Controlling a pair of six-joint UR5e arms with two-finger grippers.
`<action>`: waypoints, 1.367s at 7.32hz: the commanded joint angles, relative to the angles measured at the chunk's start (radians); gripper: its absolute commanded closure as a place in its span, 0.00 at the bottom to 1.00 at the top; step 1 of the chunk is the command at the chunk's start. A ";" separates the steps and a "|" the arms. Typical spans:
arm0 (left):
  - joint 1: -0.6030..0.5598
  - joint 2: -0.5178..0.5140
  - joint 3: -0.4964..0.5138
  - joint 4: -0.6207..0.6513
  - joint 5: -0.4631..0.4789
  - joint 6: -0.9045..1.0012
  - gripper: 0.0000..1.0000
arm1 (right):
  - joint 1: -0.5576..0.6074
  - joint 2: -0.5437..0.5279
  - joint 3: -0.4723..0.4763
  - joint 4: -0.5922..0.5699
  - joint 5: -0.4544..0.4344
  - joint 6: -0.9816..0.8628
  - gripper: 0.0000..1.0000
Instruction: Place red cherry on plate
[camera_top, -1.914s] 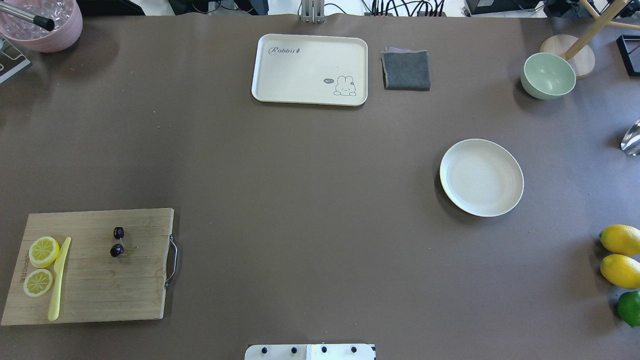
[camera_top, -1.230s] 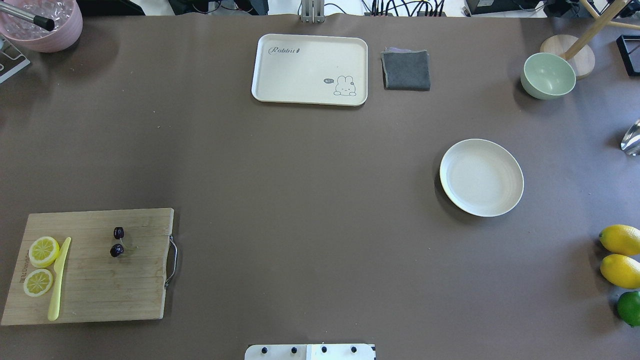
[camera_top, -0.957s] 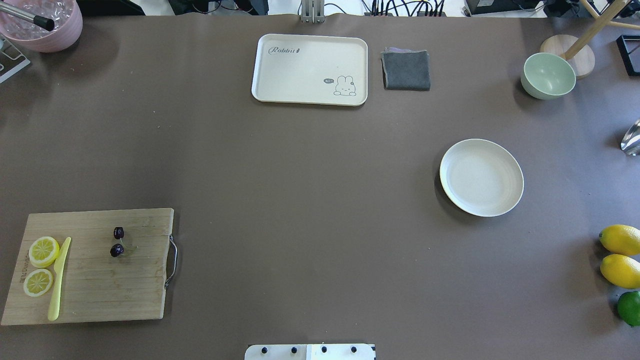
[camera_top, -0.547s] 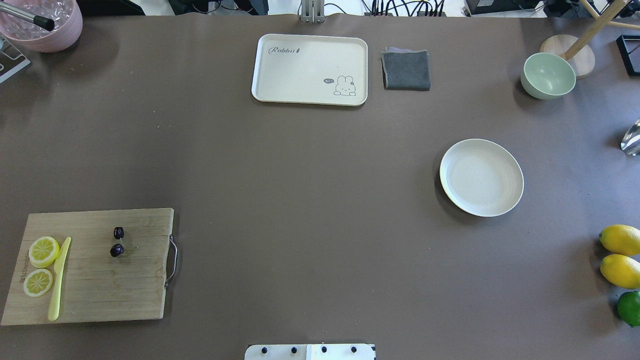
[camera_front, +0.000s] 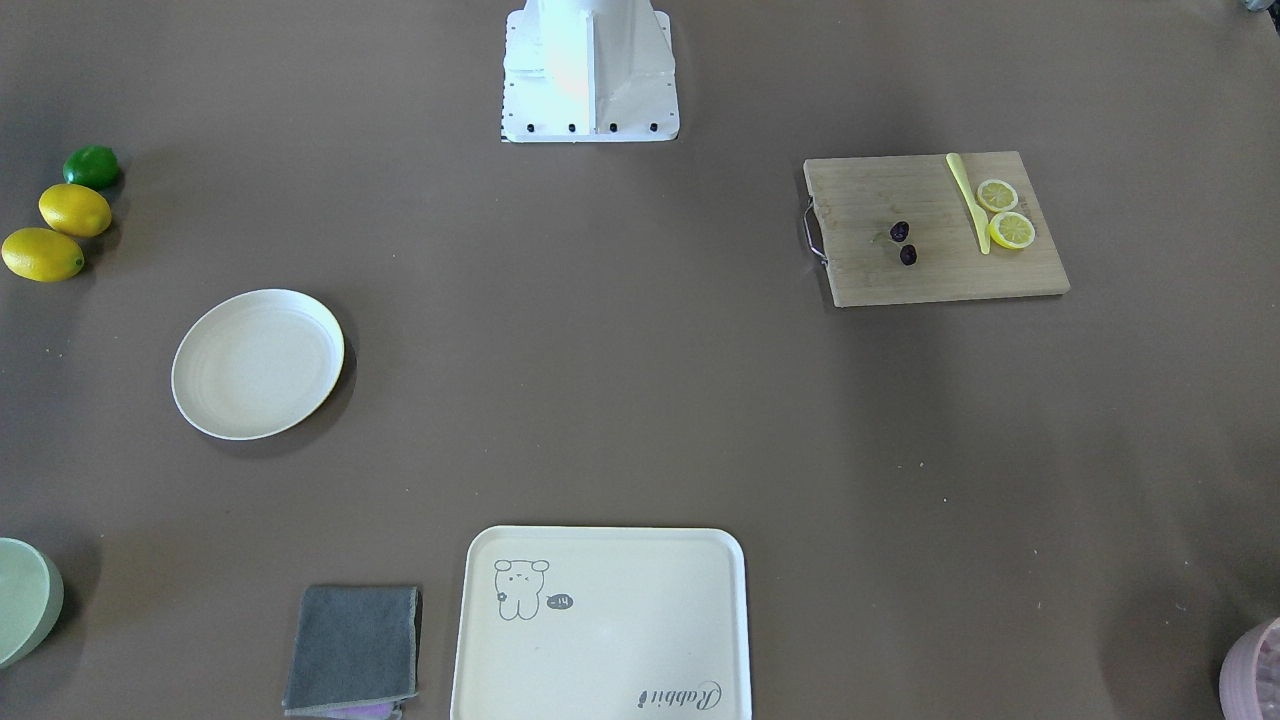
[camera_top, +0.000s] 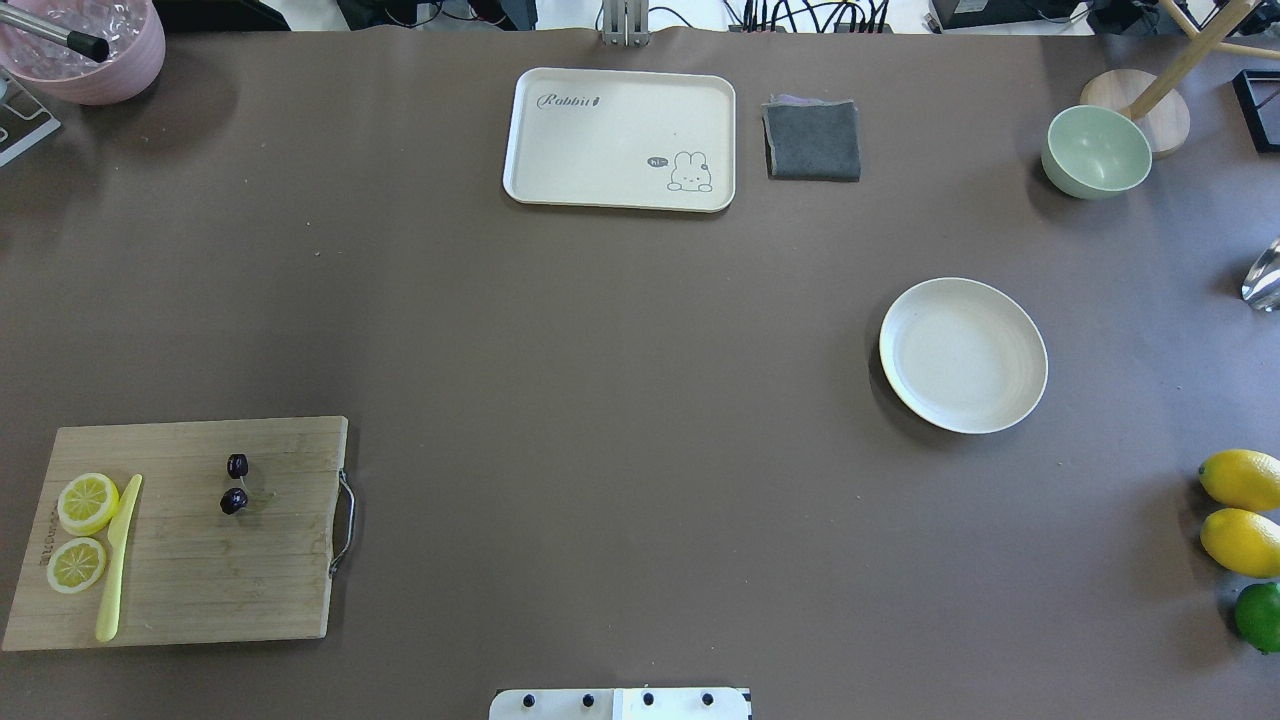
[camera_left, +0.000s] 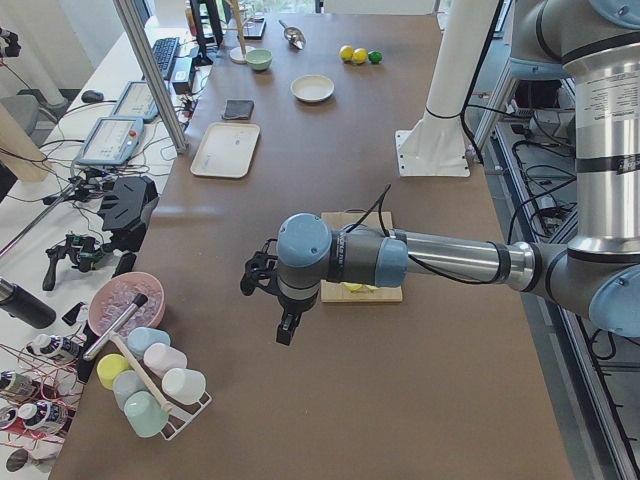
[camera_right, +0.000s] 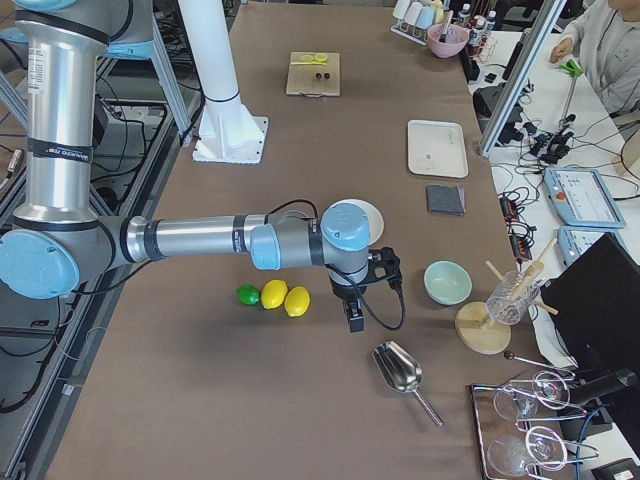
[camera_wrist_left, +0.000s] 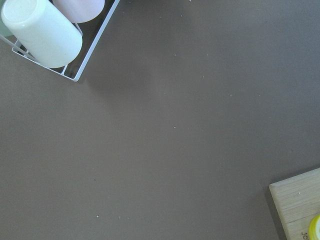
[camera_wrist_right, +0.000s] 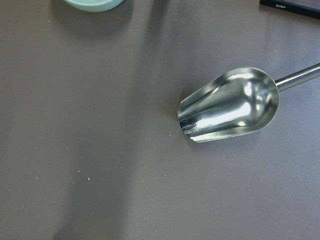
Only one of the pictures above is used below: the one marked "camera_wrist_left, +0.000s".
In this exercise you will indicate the pink upturned cup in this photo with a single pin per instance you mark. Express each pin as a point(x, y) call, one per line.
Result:
point(79, 11)

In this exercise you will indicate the white upturned cup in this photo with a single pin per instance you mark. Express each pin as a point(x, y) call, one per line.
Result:
point(43, 30)

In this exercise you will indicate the wooden cutting board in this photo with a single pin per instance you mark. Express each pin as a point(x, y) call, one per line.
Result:
point(297, 201)

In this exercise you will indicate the lemon slice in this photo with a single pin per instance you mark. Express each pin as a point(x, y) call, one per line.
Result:
point(314, 228)

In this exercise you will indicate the white wire cup rack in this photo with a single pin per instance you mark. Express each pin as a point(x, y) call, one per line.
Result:
point(90, 31)

